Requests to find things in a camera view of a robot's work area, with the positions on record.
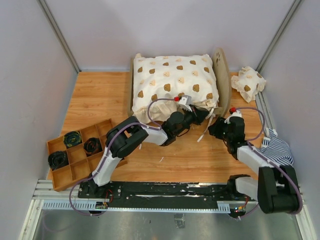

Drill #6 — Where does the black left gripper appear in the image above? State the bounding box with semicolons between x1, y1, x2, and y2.
174;104;210;136

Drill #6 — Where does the wooden pet bed frame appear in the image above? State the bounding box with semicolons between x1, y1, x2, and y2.
127;47;232;117

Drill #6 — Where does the small bear print pillow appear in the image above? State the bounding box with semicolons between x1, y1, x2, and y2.
231;66;266;103

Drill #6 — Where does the large bear print cushion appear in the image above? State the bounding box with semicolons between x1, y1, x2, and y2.
132;54;219;124

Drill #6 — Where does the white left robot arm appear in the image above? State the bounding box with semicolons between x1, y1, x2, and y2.
88;107;209;198

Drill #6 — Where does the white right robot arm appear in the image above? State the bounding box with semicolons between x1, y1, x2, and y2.
208;112;303;215

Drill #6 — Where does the blue striped cloth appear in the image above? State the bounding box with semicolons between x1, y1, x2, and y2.
258;128;294;166

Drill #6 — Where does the wooden divided tray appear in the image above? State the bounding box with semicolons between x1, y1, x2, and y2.
46;118;113;192

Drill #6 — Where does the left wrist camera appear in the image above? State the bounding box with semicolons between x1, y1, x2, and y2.
174;95;192;112

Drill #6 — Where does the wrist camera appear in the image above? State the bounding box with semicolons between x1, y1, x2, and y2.
224;107;242;124
174;95;192;112

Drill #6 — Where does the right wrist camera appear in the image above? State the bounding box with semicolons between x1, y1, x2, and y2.
224;107;242;124

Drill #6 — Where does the aluminium side rail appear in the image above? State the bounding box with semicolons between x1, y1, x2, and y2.
255;92;276;129

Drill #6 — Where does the white slotted cable duct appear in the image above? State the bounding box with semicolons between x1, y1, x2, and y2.
42;200;231;214

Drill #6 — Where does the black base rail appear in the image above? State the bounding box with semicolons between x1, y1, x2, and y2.
77;181;253;209

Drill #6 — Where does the coiled black cable in tray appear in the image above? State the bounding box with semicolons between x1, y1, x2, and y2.
62;131;83;148

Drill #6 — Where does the right aluminium frame post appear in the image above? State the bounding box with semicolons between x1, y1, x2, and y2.
256;0;305;73

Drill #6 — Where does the aluminium frame post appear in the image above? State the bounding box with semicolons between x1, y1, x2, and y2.
36;0;82;74
256;0;305;73

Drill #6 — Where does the left aluminium frame post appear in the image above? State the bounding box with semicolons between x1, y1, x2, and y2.
36;0;82;74

